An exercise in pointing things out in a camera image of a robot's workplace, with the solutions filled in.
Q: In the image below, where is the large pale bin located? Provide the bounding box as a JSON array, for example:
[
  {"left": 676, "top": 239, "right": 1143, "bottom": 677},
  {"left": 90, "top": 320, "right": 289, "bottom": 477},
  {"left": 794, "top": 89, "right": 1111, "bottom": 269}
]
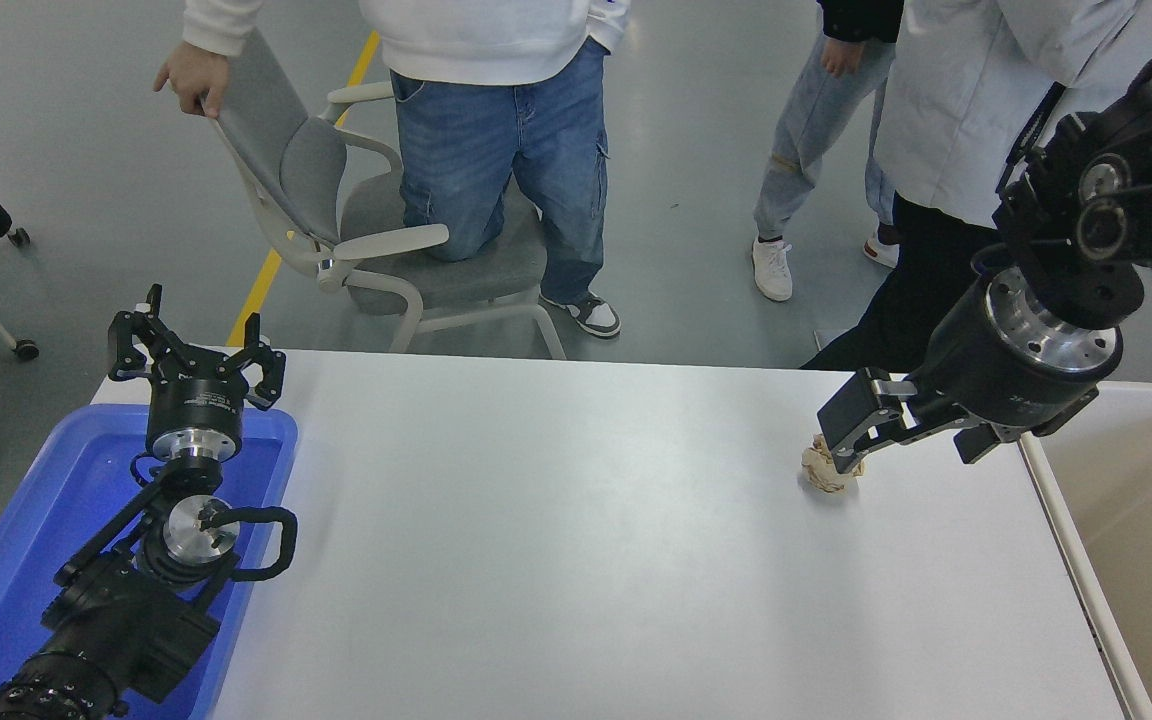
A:
[{"left": 1019, "top": 380, "right": 1152, "bottom": 720}]

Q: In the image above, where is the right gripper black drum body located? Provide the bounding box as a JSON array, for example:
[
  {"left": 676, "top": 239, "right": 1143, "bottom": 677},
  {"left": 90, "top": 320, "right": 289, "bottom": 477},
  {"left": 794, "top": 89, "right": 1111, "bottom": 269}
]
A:
[{"left": 921, "top": 278, "right": 1087, "bottom": 433}]

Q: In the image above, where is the tan paper ball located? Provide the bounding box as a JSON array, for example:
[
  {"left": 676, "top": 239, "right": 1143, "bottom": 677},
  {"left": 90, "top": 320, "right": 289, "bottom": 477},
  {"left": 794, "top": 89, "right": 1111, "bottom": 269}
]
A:
[{"left": 801, "top": 434, "right": 866, "bottom": 494}]

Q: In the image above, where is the blue plastic tray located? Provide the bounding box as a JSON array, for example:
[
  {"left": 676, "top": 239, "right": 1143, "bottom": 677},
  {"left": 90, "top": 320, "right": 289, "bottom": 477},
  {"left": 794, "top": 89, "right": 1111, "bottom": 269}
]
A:
[{"left": 0, "top": 403, "right": 299, "bottom": 720}]

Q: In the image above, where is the grey office chair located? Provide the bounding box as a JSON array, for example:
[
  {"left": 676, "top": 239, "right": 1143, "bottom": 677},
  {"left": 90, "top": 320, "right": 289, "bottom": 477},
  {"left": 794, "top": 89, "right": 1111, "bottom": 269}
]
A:
[{"left": 208, "top": 28, "right": 568, "bottom": 361}]

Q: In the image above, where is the person's hand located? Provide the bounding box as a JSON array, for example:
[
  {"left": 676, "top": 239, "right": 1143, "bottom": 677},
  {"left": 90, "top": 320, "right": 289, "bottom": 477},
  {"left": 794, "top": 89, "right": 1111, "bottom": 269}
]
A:
[
  {"left": 153, "top": 42, "right": 232, "bottom": 119},
  {"left": 821, "top": 35, "right": 868, "bottom": 79}
]

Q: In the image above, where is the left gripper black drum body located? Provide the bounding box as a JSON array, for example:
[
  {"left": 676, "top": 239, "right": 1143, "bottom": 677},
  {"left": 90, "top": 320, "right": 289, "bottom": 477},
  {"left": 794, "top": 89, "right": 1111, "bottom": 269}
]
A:
[{"left": 145, "top": 348, "right": 245, "bottom": 438}]

